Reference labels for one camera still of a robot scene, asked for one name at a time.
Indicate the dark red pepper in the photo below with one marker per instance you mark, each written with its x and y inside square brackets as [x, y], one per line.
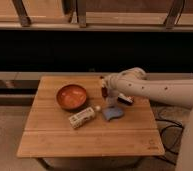
[104, 92]

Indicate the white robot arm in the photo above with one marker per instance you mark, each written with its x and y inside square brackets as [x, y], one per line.
[134, 82]

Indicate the small white ball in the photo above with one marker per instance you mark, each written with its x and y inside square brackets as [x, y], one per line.
[98, 108]

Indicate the orange bowl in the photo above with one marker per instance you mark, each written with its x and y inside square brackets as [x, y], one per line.
[71, 97]

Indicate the black and white small object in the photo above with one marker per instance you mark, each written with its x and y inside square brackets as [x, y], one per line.
[125, 99]

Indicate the blue sponge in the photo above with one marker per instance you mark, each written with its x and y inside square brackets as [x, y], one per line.
[112, 113]

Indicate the wooden table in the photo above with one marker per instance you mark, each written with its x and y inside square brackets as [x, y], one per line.
[48, 132]

